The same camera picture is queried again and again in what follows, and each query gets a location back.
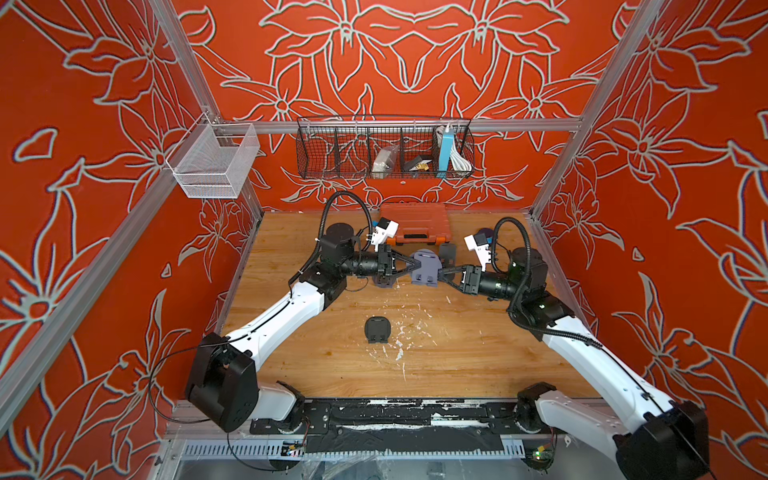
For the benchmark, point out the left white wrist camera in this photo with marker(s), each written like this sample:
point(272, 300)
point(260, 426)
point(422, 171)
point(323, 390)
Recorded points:
point(383, 230)

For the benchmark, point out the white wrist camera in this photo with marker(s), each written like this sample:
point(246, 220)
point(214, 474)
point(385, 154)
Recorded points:
point(383, 230)
point(482, 251)

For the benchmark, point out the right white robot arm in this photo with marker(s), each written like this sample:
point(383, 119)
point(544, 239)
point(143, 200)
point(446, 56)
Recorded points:
point(648, 434)

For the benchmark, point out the purple-grey phone stand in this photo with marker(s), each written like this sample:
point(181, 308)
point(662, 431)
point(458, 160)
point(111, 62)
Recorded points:
point(384, 281)

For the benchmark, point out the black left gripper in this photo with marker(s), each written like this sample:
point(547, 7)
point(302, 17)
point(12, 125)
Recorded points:
point(387, 266)

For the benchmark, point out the light blue box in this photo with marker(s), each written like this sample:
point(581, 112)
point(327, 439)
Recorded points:
point(446, 144)

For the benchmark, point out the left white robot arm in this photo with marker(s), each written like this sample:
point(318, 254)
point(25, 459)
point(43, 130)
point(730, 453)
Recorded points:
point(223, 382)

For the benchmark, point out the orange plastic tool case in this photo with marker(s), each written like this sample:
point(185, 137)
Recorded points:
point(426, 223)

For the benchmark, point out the small black box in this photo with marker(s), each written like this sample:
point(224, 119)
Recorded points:
point(418, 164)

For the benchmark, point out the dark grey phone stand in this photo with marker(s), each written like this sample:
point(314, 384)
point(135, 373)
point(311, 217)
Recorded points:
point(447, 254)

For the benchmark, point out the white wire wall basket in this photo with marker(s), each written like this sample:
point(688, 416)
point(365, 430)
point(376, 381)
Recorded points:
point(215, 162)

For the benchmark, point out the black phone stand front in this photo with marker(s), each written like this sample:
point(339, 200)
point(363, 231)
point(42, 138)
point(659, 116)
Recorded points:
point(377, 330)

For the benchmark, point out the black wire wall basket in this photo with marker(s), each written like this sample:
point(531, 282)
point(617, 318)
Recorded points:
point(361, 147)

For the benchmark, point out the purple phone stand front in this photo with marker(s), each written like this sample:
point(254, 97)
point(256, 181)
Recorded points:
point(427, 273)

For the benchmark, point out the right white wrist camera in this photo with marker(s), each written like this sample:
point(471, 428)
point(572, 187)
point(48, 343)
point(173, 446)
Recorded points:
point(482, 251)

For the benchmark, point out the dark round disc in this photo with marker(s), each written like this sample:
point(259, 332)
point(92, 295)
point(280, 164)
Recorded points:
point(485, 235)

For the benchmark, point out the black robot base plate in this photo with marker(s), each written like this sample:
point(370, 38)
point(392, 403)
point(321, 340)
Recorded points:
point(406, 426)

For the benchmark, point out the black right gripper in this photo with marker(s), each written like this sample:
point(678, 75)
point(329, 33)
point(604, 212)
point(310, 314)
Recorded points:
point(471, 280)

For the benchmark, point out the silver foil packet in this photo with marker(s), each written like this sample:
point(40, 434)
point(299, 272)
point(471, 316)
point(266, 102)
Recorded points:
point(385, 161)

